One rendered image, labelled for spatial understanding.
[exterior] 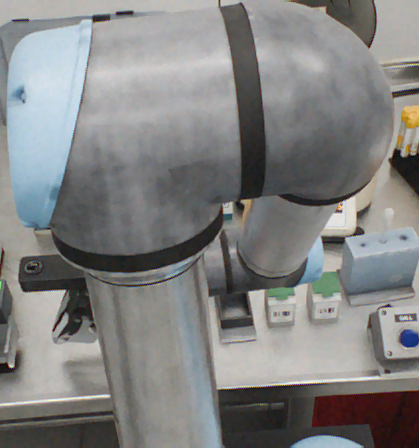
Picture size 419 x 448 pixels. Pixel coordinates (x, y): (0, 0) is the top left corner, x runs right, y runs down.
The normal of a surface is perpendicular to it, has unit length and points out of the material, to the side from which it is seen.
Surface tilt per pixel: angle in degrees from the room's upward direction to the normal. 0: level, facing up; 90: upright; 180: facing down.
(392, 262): 90
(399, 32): 90
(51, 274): 2
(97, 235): 78
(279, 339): 0
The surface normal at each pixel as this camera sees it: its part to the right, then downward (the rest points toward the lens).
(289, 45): 0.21, -0.34
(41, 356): -0.07, -0.66
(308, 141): 0.33, 0.53
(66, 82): -0.07, -0.29
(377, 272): 0.15, 0.73
